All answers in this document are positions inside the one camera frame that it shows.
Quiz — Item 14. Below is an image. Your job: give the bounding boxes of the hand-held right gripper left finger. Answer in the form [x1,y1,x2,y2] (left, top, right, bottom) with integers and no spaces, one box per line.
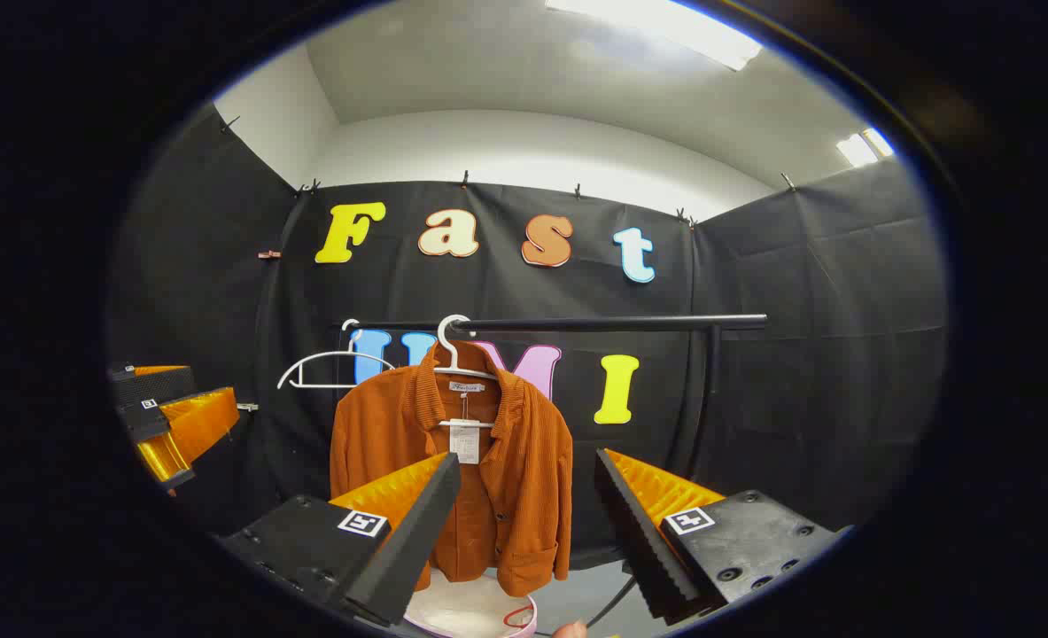
[221,453,462,627]

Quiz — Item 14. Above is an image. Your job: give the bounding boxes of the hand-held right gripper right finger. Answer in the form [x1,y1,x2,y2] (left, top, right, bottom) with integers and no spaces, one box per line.
[594,447,850,624]

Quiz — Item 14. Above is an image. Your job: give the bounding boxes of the white laundry hamper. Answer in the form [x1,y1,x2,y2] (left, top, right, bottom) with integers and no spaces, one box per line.
[404,567,540,638]

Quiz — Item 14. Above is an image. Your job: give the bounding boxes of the orange corduroy jacket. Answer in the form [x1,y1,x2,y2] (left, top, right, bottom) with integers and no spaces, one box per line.
[329,339,575,597]

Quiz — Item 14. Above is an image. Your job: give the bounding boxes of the white plastic clothes hanger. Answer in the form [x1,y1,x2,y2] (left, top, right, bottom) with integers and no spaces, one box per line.
[433,315,500,431]
[277,319,398,391]

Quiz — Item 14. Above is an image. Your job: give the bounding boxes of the black clothes rack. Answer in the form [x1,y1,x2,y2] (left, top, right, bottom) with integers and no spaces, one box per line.
[339,313,768,568]

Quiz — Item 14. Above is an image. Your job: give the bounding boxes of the black backdrop cloth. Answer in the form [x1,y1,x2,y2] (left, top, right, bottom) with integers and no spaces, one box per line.
[107,102,950,568]

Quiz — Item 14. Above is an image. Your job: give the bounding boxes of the small ceiling light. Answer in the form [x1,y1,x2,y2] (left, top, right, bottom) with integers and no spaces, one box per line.
[836,128,895,167]

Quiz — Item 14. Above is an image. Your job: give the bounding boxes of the long ceiling light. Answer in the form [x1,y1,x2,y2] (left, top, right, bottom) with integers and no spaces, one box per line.
[546,0,764,72]

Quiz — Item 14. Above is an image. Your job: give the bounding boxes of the black floor cable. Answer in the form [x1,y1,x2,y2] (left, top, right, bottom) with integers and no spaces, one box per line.
[586,576,640,629]

